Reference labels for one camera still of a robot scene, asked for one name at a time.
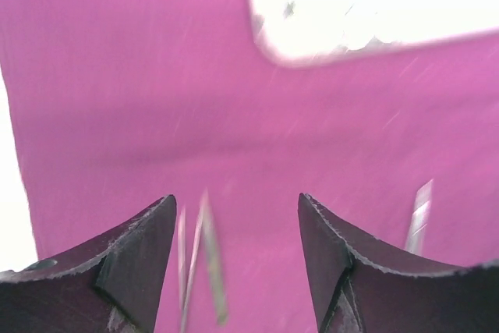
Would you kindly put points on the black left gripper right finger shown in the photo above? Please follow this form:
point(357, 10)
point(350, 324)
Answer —
point(359, 283)

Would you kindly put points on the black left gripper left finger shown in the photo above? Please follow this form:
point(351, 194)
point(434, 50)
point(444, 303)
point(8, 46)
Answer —
point(110, 283)

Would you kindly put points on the thin pointed steel tweezers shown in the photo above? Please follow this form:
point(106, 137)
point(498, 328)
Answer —
point(205, 244)

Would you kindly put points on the purple surgical cloth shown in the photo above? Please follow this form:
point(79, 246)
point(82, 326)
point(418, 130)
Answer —
point(116, 103)

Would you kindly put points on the stainless steel instrument tray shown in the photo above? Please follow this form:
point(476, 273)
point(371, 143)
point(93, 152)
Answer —
point(315, 32)

